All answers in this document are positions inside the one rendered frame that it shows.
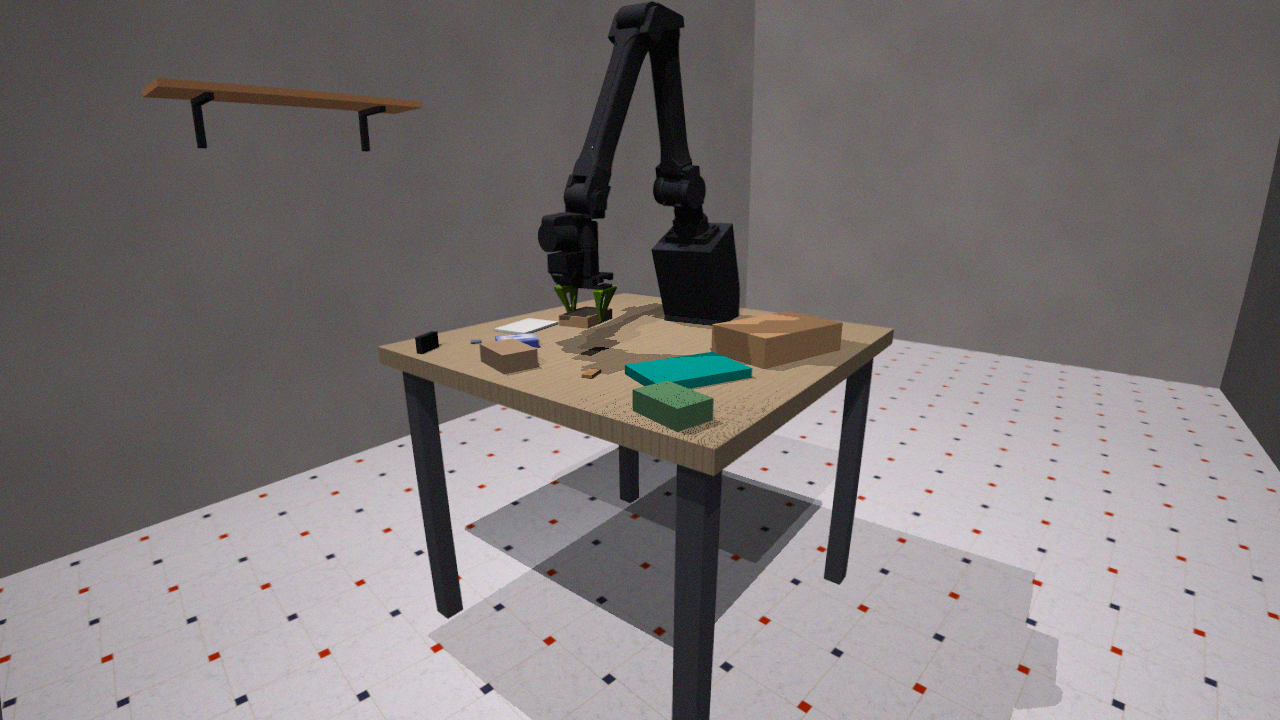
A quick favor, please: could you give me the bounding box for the green rectangular block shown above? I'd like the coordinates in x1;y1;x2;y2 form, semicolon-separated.
632;380;714;432

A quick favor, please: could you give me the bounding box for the wooden puzzle tray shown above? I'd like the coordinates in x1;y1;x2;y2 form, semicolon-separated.
559;306;612;329

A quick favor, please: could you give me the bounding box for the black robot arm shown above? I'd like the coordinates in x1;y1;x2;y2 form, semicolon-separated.
538;3;721;284

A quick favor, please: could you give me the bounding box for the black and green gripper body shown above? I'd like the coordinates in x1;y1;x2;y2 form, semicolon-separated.
561;272;613;290

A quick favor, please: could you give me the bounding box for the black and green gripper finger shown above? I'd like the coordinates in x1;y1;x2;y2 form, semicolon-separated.
593;284;617;322
556;284;579;313

